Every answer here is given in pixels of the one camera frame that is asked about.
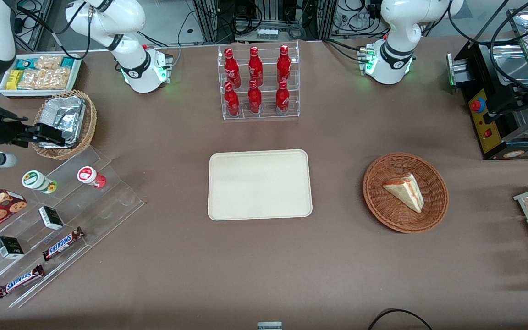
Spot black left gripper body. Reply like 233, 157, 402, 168
484, 88, 528, 125

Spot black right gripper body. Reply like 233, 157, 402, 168
0, 117, 41, 148

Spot green lid yogurt cup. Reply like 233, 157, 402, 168
22, 170, 58, 194

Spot beige plastic tray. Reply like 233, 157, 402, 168
208, 149, 313, 221

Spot silver foil trays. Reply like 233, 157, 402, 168
38, 96, 86, 148

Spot light wicker basket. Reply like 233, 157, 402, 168
32, 90, 98, 160

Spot black machine with yellow panel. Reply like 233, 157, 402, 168
446, 9, 528, 161

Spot large rice cracker bag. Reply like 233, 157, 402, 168
18, 68, 71, 90

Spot red lid yogurt cup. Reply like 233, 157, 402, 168
77, 166, 107, 189

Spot yellow snack packet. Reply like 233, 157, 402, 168
6, 70, 24, 90

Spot white plastic snack bin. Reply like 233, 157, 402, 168
0, 53, 83, 98

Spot small rice cracker bag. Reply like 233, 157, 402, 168
35, 56, 63, 72

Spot small black box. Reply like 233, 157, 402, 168
38, 206, 65, 231
0, 236, 25, 260

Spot clear acrylic stepped display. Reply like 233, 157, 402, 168
0, 146, 145, 308

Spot Snickers chocolate bar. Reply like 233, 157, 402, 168
0, 264, 45, 299
43, 227, 85, 262

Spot wrapped triangle sandwich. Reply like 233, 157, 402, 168
382, 173, 425, 214

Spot round brown wicker basket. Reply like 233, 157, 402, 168
363, 153, 449, 234

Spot red cola bottle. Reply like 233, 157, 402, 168
277, 44, 292, 84
224, 48, 242, 88
247, 80, 262, 114
275, 80, 290, 115
248, 46, 264, 87
224, 82, 240, 116

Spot clear acrylic bottle rack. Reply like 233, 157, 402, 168
217, 41, 300, 121

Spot black looping cable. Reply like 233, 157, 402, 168
447, 0, 528, 99

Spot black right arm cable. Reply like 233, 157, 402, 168
16, 0, 92, 61

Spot aluminium frame cabinet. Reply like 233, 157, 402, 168
193, 0, 338, 43

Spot black floor cable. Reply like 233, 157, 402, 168
367, 308, 434, 330

